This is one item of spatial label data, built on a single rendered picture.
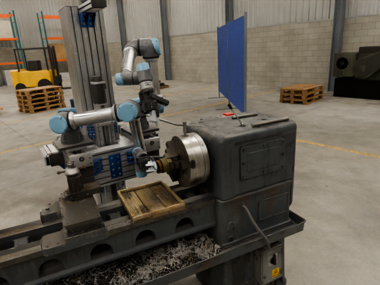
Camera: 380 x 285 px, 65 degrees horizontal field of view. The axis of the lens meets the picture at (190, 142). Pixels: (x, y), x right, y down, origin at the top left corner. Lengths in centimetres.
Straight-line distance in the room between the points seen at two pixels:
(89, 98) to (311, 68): 1072
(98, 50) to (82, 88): 30
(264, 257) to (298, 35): 1105
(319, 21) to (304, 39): 79
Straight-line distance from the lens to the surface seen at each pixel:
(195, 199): 183
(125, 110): 183
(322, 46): 1216
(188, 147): 166
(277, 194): 204
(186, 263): 180
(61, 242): 156
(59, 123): 195
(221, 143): 164
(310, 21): 1241
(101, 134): 228
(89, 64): 228
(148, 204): 176
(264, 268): 219
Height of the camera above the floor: 172
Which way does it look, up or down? 18 degrees down
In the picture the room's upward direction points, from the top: 3 degrees counter-clockwise
